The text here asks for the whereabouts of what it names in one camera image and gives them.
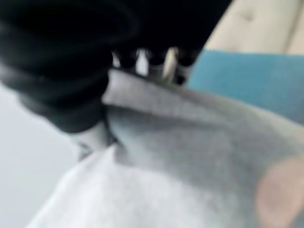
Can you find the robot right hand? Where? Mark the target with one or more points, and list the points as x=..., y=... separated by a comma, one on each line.
x=71, y=52

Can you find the grey cushion with orange patch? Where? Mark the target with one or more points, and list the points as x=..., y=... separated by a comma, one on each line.
x=166, y=154

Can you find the teal blue cushion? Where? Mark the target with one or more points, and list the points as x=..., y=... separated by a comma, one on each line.
x=247, y=80

